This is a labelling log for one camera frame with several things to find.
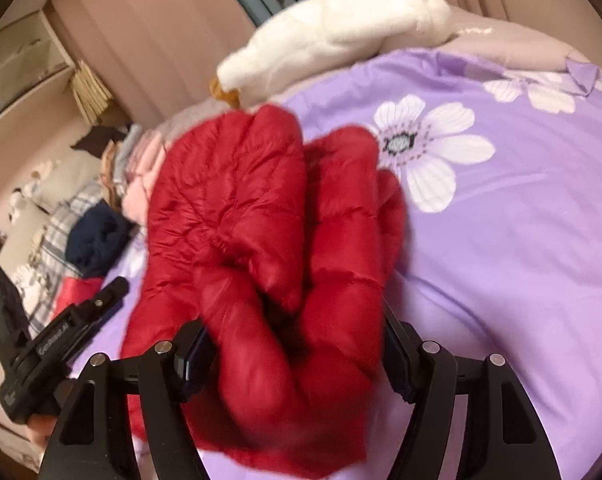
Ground red folded garment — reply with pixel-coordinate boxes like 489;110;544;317
61;276;104;313

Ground grey-beige folded clothes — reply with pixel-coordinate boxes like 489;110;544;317
101;125;169;223

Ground navy folded garment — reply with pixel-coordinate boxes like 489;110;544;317
66;205;132;281

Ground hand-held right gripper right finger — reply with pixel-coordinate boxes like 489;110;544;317
381;300;564;480

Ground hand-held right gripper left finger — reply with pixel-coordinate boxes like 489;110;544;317
38;319;216;480

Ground white shelf cabinet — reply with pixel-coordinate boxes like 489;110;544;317
0;2;76;131

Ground red down jacket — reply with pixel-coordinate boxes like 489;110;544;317
120;105;409;480

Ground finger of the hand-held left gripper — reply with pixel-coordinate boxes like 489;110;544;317
88;276;130;322

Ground pink curtain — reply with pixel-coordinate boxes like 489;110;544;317
46;0;516;128

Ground dark cloth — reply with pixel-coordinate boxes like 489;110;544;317
71;124;132;153

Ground stack of yellowish papers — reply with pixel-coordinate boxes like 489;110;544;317
71;60;114;126

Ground small white plush toy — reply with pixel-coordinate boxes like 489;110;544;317
8;160;56;223

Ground purple floral bed sheet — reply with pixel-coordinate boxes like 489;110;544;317
68;49;602;480

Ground person's left hand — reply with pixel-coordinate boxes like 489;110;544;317
26;412;58;446

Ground pile of folded clothes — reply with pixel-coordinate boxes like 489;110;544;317
28;182;104;326

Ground white plush goose toy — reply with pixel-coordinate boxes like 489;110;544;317
210;0;454;110

